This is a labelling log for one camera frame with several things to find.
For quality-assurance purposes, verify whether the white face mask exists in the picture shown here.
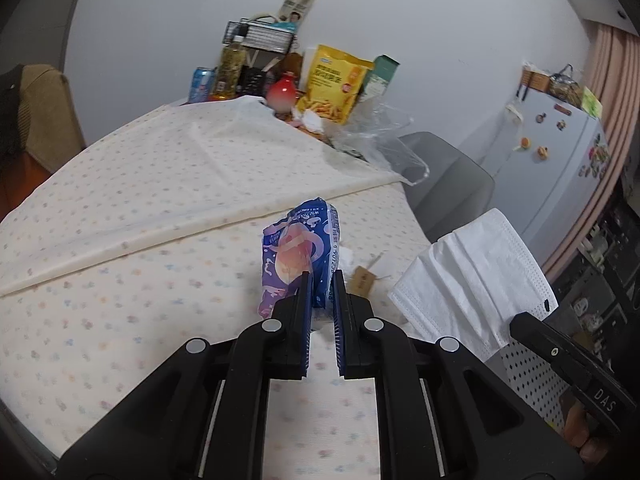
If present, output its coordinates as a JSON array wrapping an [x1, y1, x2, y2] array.
[[389, 207, 559, 361]]

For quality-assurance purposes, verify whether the black wire basket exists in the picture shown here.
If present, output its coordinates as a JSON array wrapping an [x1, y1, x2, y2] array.
[[222, 15, 298, 54]]

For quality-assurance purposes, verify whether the small brown paper tag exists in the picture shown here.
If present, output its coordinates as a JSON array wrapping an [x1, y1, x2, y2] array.
[[350, 266, 377, 294]]

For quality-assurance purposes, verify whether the brown woven basket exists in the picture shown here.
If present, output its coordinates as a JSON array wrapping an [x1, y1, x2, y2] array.
[[520, 67, 551, 92]]

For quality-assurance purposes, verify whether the cooking oil bottle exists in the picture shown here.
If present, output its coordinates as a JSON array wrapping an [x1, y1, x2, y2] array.
[[210, 24, 249, 101]]

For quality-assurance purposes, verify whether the dark wire basket with handle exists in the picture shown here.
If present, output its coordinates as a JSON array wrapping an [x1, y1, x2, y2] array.
[[547, 64, 584, 106]]

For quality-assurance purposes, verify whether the person's right hand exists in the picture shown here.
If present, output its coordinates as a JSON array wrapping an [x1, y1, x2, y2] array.
[[562, 401, 610, 467]]

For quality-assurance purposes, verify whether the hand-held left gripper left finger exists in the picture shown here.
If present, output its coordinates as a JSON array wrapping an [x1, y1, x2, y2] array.
[[55, 270, 314, 480]]

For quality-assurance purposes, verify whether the clear plastic bag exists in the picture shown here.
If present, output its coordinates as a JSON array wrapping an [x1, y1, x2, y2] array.
[[327, 97, 431, 186]]

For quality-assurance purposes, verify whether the pink curtain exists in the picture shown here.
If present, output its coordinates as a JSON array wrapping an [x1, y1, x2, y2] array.
[[542, 25, 640, 281]]

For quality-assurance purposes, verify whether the grey chair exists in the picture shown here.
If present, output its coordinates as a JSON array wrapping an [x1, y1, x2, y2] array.
[[397, 131, 496, 246]]

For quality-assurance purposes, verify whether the blue drink can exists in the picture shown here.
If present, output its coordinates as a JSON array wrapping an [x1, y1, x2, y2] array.
[[188, 66, 217, 105]]

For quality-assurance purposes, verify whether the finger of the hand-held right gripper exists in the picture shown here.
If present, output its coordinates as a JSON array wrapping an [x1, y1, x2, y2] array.
[[510, 311, 640, 437]]

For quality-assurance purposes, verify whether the black utensil holder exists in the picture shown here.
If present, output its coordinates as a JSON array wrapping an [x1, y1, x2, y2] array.
[[240, 65, 267, 97]]

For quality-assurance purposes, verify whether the green tissue box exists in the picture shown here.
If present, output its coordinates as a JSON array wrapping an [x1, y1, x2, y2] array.
[[580, 87, 604, 119]]

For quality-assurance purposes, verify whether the blue snack wrapper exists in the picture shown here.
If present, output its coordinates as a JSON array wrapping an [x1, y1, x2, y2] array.
[[257, 198, 346, 320]]

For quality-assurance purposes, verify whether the red and white vase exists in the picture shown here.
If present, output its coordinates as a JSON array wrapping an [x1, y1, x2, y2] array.
[[265, 72, 301, 113]]

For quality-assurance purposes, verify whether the yellow snack bag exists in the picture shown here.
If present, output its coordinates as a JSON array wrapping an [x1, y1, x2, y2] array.
[[295, 44, 376, 126]]

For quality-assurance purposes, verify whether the green carton box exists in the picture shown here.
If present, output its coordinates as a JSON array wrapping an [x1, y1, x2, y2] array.
[[357, 54, 401, 111]]

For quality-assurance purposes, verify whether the dotted cream tablecloth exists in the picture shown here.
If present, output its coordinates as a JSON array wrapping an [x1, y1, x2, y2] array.
[[0, 96, 433, 480]]

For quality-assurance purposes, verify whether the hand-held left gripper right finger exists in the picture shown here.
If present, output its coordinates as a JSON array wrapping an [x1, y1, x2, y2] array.
[[333, 270, 587, 480]]

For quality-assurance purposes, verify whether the group of fridge magnets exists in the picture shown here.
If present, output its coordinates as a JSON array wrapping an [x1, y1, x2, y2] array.
[[517, 112, 612, 177]]

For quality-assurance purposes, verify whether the brown upholstered chair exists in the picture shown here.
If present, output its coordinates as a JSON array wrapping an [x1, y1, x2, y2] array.
[[0, 64, 86, 173]]

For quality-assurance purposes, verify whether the white fridge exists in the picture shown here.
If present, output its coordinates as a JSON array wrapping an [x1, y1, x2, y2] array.
[[467, 85, 610, 267]]

